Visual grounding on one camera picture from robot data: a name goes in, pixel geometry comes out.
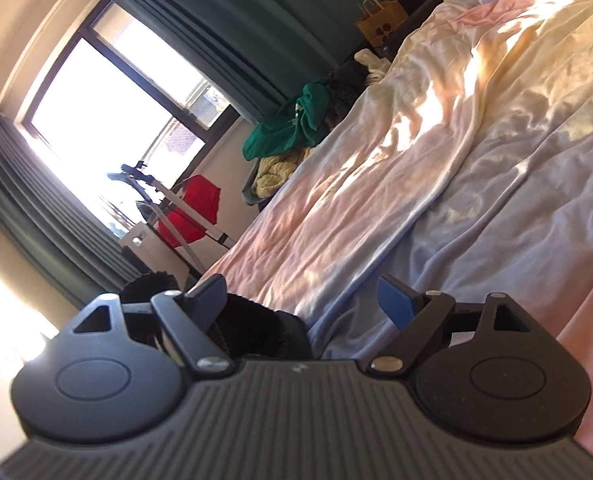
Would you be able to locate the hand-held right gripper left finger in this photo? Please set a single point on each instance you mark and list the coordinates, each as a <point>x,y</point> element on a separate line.
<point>211,294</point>

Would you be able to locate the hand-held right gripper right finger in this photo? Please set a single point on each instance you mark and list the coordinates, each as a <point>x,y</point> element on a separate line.
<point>396,305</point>

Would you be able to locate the black pants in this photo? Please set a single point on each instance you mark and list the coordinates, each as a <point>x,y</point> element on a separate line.
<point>261,332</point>

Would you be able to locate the white cabinet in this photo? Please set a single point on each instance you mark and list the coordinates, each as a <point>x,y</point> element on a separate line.
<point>146,245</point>

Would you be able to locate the red garment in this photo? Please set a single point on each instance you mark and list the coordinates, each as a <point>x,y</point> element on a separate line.
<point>196,200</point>

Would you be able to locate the garment steamer stand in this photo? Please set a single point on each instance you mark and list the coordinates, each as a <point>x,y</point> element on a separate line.
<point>151,185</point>

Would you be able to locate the yellow knit blanket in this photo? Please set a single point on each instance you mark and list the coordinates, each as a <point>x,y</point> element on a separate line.
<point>276,170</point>

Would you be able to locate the teal curtain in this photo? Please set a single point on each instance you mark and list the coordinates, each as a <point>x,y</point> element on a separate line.
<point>226,20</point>
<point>51,220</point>

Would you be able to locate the green garment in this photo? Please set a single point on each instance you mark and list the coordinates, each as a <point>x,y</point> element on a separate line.
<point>276,130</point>

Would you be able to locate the window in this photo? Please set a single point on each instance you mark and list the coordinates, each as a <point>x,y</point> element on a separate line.
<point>101,110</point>

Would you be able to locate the dark clothing pile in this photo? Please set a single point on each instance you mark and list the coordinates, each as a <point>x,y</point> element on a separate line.
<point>349,90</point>

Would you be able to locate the white cloth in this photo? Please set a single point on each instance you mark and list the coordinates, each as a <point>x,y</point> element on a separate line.
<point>374,62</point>

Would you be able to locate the brown paper bag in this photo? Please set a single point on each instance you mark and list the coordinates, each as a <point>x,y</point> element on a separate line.
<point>381,22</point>

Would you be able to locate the black leather armchair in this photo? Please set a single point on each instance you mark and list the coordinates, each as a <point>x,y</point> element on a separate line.
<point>421,5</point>

